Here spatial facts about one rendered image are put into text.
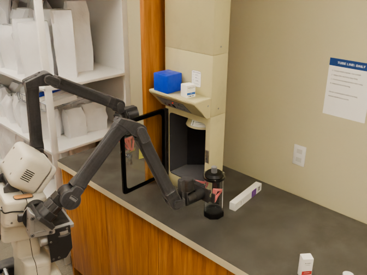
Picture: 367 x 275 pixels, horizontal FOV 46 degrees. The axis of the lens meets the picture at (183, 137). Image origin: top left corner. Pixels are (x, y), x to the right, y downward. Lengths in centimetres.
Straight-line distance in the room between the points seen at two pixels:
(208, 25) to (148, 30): 35
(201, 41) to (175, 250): 101
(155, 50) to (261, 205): 97
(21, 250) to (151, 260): 70
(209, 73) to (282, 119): 54
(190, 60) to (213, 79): 15
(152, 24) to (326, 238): 131
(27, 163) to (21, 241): 37
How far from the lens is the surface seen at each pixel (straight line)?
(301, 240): 207
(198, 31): 203
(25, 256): 205
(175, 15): 213
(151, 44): 221
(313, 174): 236
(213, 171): 203
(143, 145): 178
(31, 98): 205
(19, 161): 183
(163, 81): 209
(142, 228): 232
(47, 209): 175
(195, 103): 196
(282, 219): 220
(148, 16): 218
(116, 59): 327
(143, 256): 242
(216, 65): 202
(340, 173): 228
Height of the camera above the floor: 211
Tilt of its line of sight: 22 degrees down
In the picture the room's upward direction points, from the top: 1 degrees clockwise
